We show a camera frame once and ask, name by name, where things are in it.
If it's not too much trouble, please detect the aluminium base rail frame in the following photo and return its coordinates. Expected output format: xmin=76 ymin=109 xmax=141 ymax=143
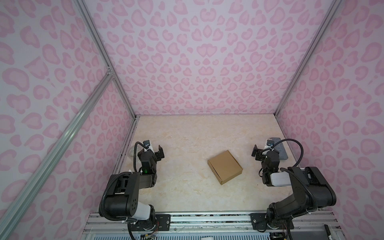
xmin=81 ymin=211 xmax=346 ymax=240

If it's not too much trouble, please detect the clear tape roll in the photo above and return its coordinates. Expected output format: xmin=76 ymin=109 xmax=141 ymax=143
xmin=128 ymin=145 xmax=142 ymax=159

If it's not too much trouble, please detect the brown cardboard box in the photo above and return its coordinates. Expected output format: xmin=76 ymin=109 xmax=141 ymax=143
xmin=208 ymin=150 xmax=243 ymax=185

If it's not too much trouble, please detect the left black corrugated cable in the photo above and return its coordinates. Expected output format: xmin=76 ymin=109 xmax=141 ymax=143
xmin=98 ymin=141 xmax=148 ymax=220

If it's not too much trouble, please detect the right corner aluminium post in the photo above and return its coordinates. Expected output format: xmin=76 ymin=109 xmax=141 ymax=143
xmin=274 ymin=0 xmax=345 ymax=118

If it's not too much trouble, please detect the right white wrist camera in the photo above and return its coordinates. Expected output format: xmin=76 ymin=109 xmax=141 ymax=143
xmin=265 ymin=139 xmax=275 ymax=151

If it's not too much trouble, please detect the grey felt case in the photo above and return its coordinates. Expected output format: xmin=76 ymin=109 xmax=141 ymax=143
xmin=271 ymin=137 xmax=289 ymax=161

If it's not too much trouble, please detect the corner aluminium post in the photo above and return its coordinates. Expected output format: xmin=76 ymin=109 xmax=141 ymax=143
xmin=274 ymin=0 xmax=345 ymax=118
xmin=73 ymin=0 xmax=137 ymax=120

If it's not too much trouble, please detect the left corner aluminium post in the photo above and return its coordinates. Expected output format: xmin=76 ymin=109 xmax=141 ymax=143
xmin=73 ymin=0 xmax=137 ymax=120

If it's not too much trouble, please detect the black white marker pen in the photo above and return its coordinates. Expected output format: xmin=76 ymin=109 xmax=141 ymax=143
xmin=324 ymin=224 xmax=333 ymax=240

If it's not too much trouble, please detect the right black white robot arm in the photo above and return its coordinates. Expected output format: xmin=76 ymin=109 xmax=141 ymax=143
xmin=250 ymin=146 xmax=337 ymax=233

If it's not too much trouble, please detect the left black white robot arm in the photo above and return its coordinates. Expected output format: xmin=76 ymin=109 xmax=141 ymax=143
xmin=99 ymin=146 xmax=165 ymax=227

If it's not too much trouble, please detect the left diagonal aluminium strut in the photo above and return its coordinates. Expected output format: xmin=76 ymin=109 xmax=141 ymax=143
xmin=1 ymin=74 xmax=113 ymax=240

